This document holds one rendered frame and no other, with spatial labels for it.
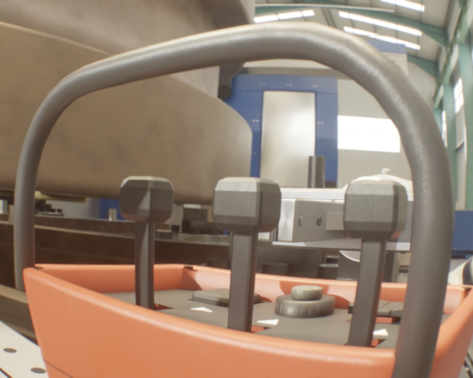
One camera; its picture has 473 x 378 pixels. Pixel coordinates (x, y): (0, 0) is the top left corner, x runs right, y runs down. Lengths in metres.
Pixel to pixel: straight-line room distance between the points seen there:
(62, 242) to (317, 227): 2.13
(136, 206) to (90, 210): 6.75
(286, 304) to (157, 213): 0.07
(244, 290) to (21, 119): 0.67
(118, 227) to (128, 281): 4.01
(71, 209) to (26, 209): 6.33
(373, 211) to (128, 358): 0.10
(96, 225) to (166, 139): 3.01
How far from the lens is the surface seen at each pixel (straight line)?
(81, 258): 2.42
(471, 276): 0.65
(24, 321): 1.76
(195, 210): 3.43
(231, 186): 0.21
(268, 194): 0.20
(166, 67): 0.17
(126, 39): 1.27
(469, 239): 9.65
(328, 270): 1.27
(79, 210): 6.73
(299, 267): 1.38
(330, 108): 5.51
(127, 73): 0.18
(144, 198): 0.23
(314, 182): 0.46
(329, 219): 0.36
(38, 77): 0.86
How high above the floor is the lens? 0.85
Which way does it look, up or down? 3 degrees up
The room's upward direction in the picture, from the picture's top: 3 degrees clockwise
